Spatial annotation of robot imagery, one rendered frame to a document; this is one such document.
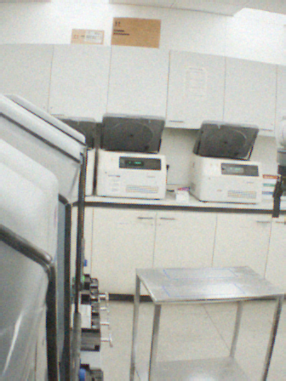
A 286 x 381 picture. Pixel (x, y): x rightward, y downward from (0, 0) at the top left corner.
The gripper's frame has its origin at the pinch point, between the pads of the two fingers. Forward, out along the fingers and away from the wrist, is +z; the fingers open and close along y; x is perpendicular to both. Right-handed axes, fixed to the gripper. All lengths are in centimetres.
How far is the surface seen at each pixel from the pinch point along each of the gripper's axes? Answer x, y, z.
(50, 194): 75, -114, -23
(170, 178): -3, 282, 18
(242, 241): -59, 219, 63
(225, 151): -50, 267, -11
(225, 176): -39, 220, 7
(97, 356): 67, -22, 46
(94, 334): 68, -17, 40
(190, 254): -14, 219, 75
